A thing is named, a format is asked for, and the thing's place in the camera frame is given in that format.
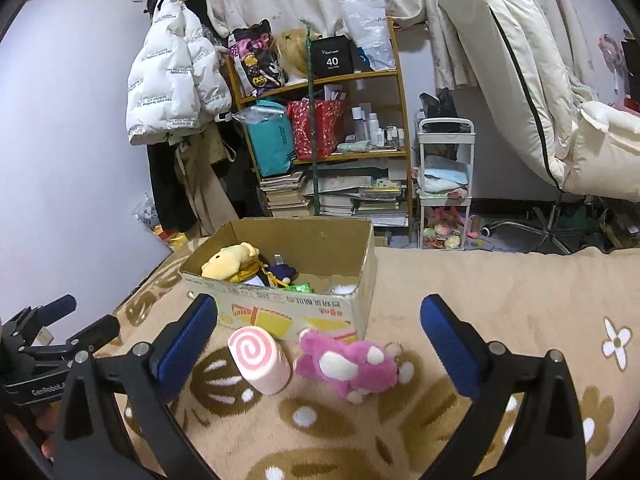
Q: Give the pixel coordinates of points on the black box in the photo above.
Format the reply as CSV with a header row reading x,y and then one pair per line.
x,y
332,57

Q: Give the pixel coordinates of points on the yellow crumpled bag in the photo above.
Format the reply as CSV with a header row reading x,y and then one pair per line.
x,y
172,237

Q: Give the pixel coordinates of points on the purple round plush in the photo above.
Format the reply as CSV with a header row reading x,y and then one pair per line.
x,y
285,272

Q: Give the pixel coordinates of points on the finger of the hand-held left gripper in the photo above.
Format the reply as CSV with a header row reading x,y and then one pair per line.
x,y
55,307
97,332

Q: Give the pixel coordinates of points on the brown floral blanket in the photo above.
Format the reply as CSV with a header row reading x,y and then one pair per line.
x,y
500,300

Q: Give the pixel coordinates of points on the cardboard box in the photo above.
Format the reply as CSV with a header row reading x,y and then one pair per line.
x,y
310,310

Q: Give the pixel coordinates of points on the green tissue packet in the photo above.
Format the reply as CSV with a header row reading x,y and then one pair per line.
x,y
299,288

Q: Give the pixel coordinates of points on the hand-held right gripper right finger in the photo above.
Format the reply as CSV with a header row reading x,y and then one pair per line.
x,y
447,347

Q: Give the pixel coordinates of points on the blonde wig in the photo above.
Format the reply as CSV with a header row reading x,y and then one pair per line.
x,y
292,55

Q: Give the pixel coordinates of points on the white trolley cart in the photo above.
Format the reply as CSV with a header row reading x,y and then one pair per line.
x,y
445,125

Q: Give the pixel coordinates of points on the pink desk fan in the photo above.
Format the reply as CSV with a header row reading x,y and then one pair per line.
x,y
611,52

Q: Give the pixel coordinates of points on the pink swirl roll plush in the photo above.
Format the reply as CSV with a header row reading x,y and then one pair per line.
x,y
260,365

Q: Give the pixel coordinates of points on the red gift bag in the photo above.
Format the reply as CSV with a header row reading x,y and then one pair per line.
x,y
320,130

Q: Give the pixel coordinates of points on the pale green cloth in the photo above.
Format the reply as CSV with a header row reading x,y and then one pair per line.
x,y
355,147

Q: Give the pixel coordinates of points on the pink black cartoon bag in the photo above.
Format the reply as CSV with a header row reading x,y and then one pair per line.
x,y
255,62

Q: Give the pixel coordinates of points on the teal paper bag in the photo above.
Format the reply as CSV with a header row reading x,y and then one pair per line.
x,y
270,145

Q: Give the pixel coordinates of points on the clear plastic bag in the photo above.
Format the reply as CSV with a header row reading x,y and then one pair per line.
x,y
370,35

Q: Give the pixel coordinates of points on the pink plush toy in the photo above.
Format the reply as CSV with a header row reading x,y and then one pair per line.
x,y
350,367

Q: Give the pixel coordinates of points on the dark hanging clothes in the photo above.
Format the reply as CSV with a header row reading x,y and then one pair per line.
x,y
165,185

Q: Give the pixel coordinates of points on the folded cloths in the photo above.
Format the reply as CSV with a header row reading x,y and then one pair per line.
x,y
445,177

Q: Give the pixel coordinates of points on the wooden shelf rack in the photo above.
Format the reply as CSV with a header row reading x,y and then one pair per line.
x,y
404,125

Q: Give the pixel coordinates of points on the cream padded swivel chair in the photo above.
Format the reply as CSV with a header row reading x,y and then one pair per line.
x,y
500,60

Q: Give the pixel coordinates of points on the beige hanging garment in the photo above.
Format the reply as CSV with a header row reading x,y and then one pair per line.
x,y
200,185

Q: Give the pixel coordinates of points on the white puffer jacket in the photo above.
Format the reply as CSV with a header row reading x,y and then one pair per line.
x,y
170,75

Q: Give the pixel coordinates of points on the pile of books and papers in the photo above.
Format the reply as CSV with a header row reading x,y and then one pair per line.
x,y
360,200

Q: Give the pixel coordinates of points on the heap of small plush toys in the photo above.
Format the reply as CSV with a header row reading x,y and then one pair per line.
x,y
445,232

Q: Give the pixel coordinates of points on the group of cosmetic bottles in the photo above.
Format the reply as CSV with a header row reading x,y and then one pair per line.
x,y
372,130

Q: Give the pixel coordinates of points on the white printed plastic bag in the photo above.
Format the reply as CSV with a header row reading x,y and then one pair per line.
x,y
146,212

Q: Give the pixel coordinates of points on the green pole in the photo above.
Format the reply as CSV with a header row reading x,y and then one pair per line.
x,y
314,135

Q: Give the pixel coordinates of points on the yellow plush toy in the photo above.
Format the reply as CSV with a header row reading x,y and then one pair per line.
x,y
227,262

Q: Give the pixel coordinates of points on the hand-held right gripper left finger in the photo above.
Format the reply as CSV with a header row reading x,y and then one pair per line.
x,y
187,345

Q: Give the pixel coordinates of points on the black monitor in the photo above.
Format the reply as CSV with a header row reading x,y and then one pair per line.
x,y
632,70

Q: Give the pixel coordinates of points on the stack of books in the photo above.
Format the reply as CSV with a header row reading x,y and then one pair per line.
x,y
285,195

